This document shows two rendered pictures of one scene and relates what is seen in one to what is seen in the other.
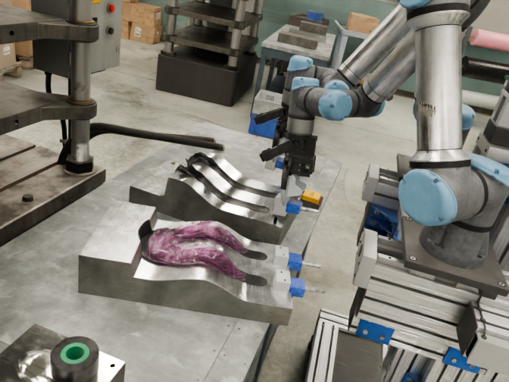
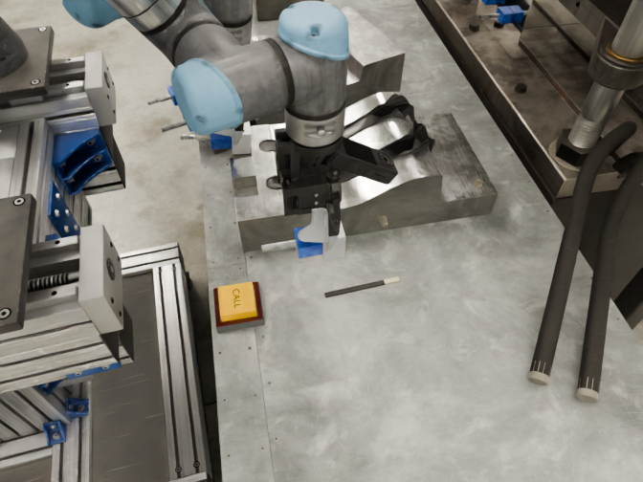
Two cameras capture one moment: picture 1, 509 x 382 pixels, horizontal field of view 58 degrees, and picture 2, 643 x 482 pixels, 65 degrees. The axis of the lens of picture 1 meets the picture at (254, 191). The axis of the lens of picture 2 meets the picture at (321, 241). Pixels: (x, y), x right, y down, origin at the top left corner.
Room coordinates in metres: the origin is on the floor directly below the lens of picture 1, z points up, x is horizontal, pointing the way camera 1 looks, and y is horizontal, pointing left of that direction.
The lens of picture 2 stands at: (2.00, -0.27, 1.56)
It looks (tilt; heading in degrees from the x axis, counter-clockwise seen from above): 51 degrees down; 155
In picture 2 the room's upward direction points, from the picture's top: straight up
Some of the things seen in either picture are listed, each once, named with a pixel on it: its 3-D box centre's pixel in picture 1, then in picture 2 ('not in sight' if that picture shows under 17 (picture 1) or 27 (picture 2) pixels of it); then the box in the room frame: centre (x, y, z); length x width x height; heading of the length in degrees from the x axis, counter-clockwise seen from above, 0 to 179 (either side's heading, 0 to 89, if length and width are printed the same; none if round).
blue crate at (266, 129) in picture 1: (281, 123); not in sight; (4.49, -0.13, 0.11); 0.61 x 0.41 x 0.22; 84
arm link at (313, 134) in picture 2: (293, 97); (315, 119); (1.53, -0.06, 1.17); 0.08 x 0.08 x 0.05
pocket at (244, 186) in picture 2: not in sight; (246, 193); (1.33, -0.12, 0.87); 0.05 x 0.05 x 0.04; 76
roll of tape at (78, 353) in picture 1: (75, 359); not in sight; (0.56, 0.25, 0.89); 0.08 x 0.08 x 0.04
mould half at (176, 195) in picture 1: (219, 191); (356, 163); (1.33, 0.11, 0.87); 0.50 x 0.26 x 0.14; 76
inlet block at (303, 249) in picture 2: (285, 164); (301, 242); (1.52, -0.09, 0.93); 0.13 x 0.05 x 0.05; 77
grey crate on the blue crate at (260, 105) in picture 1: (285, 107); not in sight; (4.49, -0.13, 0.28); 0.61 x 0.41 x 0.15; 84
